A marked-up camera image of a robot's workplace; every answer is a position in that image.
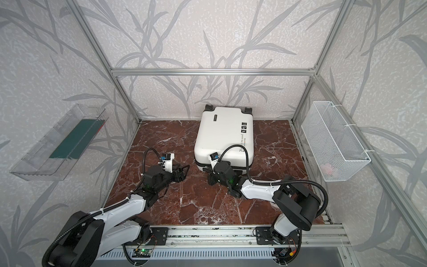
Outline white hard-shell suitcase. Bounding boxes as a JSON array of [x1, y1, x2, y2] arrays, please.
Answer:
[[194, 105, 254, 172]]

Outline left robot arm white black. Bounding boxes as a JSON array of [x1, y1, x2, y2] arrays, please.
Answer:
[[42, 164, 190, 267]]

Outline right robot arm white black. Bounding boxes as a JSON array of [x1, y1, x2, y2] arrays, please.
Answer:
[[209, 161, 329, 239]]

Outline green circuit board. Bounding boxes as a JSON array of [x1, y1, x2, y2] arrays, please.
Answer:
[[131, 248, 153, 259]]

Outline pink item in basket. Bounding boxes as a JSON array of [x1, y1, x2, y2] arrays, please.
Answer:
[[320, 164, 335, 176]]

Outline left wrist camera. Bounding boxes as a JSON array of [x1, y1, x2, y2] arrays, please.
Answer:
[[159, 153, 175, 173]]

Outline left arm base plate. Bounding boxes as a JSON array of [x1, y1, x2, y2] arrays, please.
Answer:
[[136, 227, 169, 246]]

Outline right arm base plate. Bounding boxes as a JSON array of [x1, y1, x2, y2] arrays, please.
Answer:
[[254, 227, 302, 245]]

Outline right circuit board wires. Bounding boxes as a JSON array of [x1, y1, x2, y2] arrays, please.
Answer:
[[271, 246, 302, 263]]

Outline clear plastic wall tray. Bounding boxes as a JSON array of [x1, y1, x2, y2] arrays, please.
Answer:
[[10, 104, 109, 181]]

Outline aluminium cage frame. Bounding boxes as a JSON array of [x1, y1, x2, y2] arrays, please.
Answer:
[[66, 1, 427, 249]]

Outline white wire mesh basket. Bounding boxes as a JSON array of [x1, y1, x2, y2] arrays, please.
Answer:
[[301, 101, 371, 182]]

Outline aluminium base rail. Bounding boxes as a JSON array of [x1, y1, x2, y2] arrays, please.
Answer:
[[127, 224, 351, 249]]

